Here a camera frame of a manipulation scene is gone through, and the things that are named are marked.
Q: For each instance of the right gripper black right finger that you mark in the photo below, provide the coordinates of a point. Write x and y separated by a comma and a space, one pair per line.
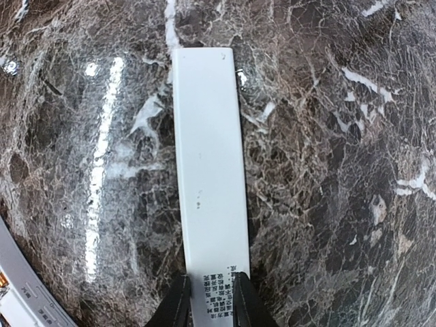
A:
248, 308

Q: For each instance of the white battery cover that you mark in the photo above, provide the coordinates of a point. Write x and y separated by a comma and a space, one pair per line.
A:
211, 179

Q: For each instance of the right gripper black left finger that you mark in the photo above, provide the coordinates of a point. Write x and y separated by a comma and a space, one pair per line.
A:
173, 311

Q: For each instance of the white remote control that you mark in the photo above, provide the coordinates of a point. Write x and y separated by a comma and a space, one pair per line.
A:
25, 301

